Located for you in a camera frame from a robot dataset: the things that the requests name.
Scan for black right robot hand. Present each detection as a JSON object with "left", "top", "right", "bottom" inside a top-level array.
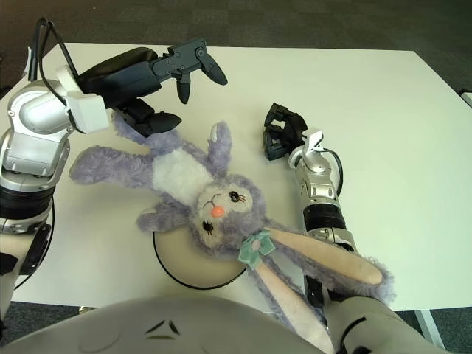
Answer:
[{"left": 262, "top": 103, "right": 309, "bottom": 162}]

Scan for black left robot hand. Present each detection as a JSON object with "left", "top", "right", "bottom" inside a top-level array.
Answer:
[{"left": 75, "top": 38, "right": 229, "bottom": 139}]

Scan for purple plush bunny doll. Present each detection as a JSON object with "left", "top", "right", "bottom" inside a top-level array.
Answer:
[{"left": 69, "top": 110, "right": 395, "bottom": 353}]

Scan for cream plate with black rim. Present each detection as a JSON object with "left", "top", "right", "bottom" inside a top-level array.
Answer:
[{"left": 152, "top": 226, "right": 247, "bottom": 291}]

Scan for grey robot torso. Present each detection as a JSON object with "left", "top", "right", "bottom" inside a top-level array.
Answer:
[{"left": 0, "top": 287, "right": 443, "bottom": 354}]

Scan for white table leg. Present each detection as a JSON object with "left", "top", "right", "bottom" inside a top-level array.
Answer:
[{"left": 414, "top": 309, "right": 445, "bottom": 350}]

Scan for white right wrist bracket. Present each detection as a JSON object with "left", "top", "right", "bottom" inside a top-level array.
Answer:
[{"left": 301, "top": 128, "right": 325, "bottom": 156}]

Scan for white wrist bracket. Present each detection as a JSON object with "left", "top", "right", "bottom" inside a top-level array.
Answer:
[
  {"left": 301, "top": 128, "right": 325, "bottom": 156},
  {"left": 55, "top": 65, "right": 111, "bottom": 134}
]

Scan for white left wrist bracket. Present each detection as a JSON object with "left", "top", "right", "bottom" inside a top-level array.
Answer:
[{"left": 55, "top": 65, "right": 111, "bottom": 134}]

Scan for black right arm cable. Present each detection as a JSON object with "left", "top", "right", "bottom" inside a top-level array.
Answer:
[{"left": 324, "top": 149, "right": 344, "bottom": 196}]

